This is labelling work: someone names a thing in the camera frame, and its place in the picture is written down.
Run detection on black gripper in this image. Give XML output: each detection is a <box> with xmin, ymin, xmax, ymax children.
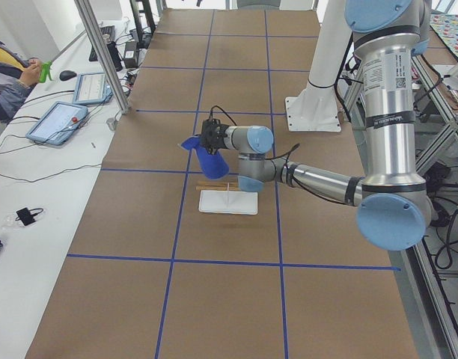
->
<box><xmin>200</xmin><ymin>117</ymin><xmax>228</xmax><ymax>155</ymax></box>

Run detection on blue towel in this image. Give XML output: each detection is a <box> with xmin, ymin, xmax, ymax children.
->
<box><xmin>180</xmin><ymin>136</ymin><xmax>229</xmax><ymax>180</ymax></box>

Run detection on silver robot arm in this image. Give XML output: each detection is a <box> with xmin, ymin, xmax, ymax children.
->
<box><xmin>186</xmin><ymin>1</ymin><xmax>432</xmax><ymax>251</ymax></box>

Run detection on wooden towel rack bars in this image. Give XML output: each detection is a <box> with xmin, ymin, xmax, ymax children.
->
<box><xmin>195</xmin><ymin>181</ymin><xmax>239</xmax><ymax>210</ymax></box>

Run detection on white towel rack base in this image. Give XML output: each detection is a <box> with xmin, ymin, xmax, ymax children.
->
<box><xmin>198</xmin><ymin>190</ymin><xmax>258</xmax><ymax>215</ymax></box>

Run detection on seated person's hand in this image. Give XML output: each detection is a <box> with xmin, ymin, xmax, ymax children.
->
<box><xmin>19</xmin><ymin>58</ymin><xmax>42</xmax><ymax>87</ymax></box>

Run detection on black power brick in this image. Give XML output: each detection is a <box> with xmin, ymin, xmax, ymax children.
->
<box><xmin>123</xmin><ymin>40</ymin><xmax>140</xmax><ymax>69</ymax></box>

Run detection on upper teach pendant tablet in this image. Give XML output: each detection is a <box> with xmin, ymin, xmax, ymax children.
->
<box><xmin>73</xmin><ymin>73</ymin><xmax>112</xmax><ymax>105</ymax></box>

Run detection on teach pendant tablet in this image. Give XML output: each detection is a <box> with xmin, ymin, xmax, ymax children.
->
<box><xmin>73</xmin><ymin>73</ymin><xmax>112</xmax><ymax>105</ymax></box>
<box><xmin>25</xmin><ymin>101</ymin><xmax>89</xmax><ymax>146</ymax></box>

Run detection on black keyboard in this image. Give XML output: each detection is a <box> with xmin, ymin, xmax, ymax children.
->
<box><xmin>88</xmin><ymin>25</ymin><xmax>116</xmax><ymax>63</ymax></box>

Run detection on lower teach pendant tablet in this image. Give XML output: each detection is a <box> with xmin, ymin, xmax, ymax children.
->
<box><xmin>25</xmin><ymin>101</ymin><xmax>89</xmax><ymax>146</ymax></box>

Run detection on black computer mouse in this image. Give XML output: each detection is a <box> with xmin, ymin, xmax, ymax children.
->
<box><xmin>59</xmin><ymin>70</ymin><xmax>77</xmax><ymax>82</ymax></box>

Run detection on green plastic tool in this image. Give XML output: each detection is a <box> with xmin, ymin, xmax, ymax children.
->
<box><xmin>40</xmin><ymin>61</ymin><xmax>52</xmax><ymax>83</ymax></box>

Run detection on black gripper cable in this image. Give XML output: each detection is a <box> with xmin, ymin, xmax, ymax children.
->
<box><xmin>209</xmin><ymin>105</ymin><xmax>238</xmax><ymax>127</ymax></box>

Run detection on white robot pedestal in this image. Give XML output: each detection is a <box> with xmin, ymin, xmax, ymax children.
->
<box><xmin>284</xmin><ymin>0</ymin><xmax>352</xmax><ymax>132</ymax></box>

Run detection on aluminium frame post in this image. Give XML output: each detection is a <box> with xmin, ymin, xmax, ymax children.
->
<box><xmin>74</xmin><ymin>0</ymin><xmax>129</xmax><ymax>114</ymax></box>

